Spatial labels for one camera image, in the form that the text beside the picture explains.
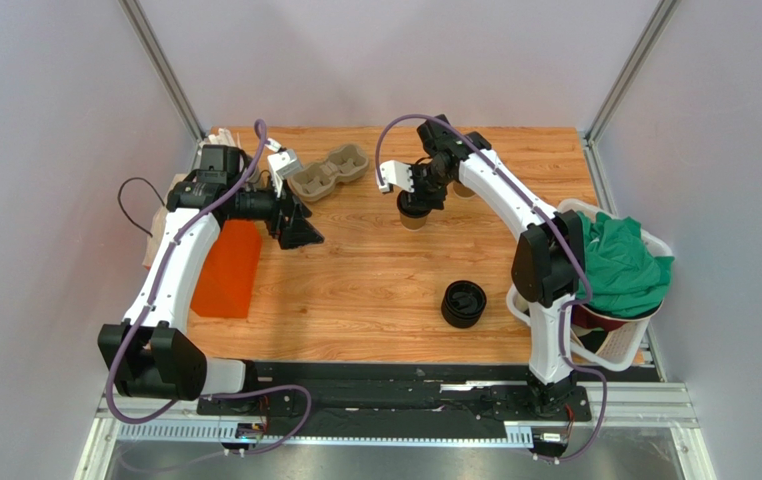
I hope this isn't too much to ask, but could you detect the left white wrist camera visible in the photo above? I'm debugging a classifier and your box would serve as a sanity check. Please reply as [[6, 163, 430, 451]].
[[265, 138, 303, 197]]

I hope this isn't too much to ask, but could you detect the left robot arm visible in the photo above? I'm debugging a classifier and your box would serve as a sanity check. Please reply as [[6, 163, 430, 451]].
[[98, 140, 324, 401]]

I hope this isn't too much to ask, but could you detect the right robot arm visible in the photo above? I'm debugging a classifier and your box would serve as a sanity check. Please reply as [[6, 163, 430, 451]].
[[375, 114, 589, 416]]

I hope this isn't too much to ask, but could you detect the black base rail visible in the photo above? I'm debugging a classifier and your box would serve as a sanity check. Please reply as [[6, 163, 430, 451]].
[[197, 361, 655, 441]]

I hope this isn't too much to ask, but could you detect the single black cup lid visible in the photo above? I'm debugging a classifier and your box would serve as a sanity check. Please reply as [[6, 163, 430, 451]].
[[397, 201, 431, 220]]

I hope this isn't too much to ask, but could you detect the dark red cloth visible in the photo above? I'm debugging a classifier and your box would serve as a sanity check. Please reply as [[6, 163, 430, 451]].
[[571, 305, 658, 332]]

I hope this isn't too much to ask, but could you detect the aluminium front frame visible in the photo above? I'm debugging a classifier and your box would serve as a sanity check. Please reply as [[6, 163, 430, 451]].
[[98, 322, 715, 479]]

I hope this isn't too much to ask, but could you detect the white laundry basket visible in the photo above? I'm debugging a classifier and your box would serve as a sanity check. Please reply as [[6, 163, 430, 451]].
[[506, 198, 673, 371]]

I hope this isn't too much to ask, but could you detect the single brown paper cup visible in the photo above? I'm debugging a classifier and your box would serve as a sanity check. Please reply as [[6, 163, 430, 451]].
[[400, 212, 429, 231]]

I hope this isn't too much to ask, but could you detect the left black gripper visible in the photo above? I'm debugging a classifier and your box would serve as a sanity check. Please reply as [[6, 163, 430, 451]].
[[226, 173, 323, 250]]

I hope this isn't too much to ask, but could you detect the stack of paper cups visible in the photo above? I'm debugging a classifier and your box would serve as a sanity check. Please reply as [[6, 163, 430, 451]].
[[452, 182, 475, 199]]

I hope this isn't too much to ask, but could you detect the green cloth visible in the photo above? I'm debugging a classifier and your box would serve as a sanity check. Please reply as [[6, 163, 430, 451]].
[[576, 212, 674, 319]]

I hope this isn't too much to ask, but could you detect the right aluminium frame post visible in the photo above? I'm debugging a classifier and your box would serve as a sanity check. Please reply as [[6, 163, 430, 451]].
[[584, 0, 681, 144]]

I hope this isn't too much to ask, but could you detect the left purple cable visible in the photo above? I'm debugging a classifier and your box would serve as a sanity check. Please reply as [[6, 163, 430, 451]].
[[104, 118, 313, 457]]

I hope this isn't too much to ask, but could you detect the stack of black lids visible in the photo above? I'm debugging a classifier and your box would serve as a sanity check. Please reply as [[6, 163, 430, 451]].
[[440, 280, 487, 329]]

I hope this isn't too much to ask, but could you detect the orange paper bag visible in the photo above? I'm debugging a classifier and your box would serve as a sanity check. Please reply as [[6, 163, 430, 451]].
[[187, 220, 262, 320]]

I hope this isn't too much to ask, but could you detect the left aluminium frame post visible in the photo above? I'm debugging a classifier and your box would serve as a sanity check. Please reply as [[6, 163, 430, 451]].
[[118, 0, 205, 141]]

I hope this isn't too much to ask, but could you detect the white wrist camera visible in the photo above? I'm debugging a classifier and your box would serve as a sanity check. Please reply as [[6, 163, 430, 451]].
[[265, 138, 303, 197], [377, 160, 414, 194]]

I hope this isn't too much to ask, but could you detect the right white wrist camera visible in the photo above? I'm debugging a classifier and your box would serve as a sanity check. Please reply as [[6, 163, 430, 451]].
[[377, 160, 414, 194]]

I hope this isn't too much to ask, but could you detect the aluminium frame post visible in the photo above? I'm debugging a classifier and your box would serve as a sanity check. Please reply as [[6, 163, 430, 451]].
[[118, 0, 205, 141], [584, 0, 681, 144]]

